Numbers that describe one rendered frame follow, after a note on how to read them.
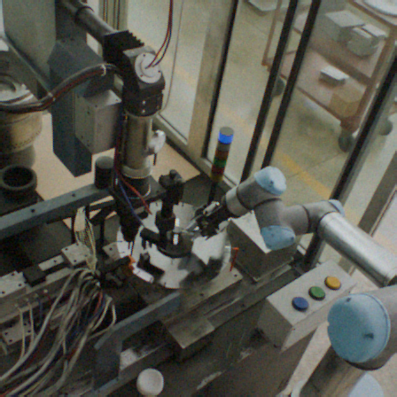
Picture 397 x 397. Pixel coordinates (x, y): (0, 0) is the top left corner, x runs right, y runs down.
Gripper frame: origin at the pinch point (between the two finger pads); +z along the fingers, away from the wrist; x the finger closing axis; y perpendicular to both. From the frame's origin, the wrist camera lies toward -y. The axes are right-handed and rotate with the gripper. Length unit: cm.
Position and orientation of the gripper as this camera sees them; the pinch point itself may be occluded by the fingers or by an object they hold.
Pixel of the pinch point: (191, 231)
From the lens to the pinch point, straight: 161.8
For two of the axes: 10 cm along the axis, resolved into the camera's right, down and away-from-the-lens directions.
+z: -6.3, 4.3, 6.5
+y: -5.1, 3.9, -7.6
